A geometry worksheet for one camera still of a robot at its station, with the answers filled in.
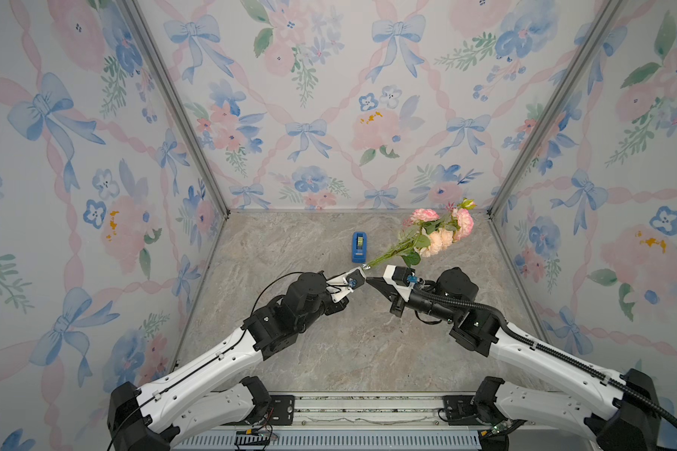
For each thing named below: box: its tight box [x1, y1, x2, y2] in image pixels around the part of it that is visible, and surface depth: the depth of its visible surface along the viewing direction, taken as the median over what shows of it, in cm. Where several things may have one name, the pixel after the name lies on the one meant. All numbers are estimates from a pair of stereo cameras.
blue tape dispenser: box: [351, 231, 368, 265], surface depth 106 cm
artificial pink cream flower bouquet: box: [363, 198, 477, 270], surface depth 69 cm
